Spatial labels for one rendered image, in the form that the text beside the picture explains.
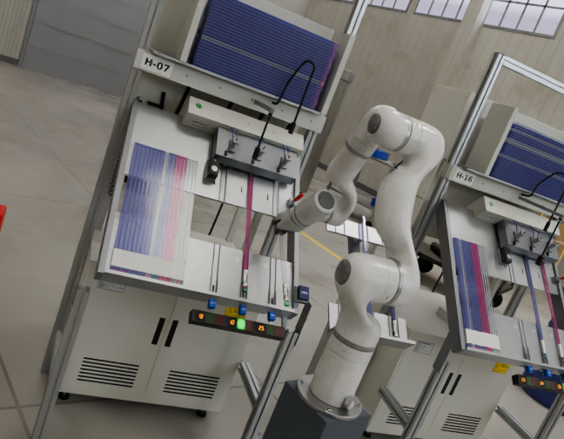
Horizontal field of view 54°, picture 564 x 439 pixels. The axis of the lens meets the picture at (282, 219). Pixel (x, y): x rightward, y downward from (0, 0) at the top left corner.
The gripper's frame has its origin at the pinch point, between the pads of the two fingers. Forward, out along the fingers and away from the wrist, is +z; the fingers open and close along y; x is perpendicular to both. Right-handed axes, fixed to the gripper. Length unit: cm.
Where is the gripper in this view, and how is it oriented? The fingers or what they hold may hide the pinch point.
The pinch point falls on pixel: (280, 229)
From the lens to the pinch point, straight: 204.1
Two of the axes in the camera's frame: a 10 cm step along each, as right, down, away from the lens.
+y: -8.9, -1.7, -4.3
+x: -0.1, 9.3, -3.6
